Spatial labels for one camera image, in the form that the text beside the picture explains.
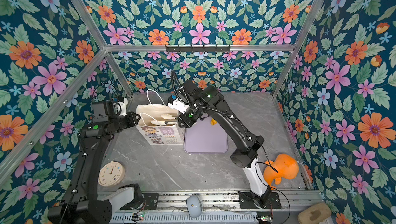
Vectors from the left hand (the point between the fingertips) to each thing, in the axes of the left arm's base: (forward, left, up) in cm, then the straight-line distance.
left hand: (139, 112), depth 73 cm
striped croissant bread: (+10, -37, -27) cm, 47 cm away
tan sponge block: (-44, -78, -25) cm, 93 cm away
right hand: (-7, -21, +1) cm, 22 cm away
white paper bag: (-6, -14, -14) cm, 20 cm away
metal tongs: (+1, -11, -6) cm, 13 cm away
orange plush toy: (-24, -69, -19) cm, 76 cm away
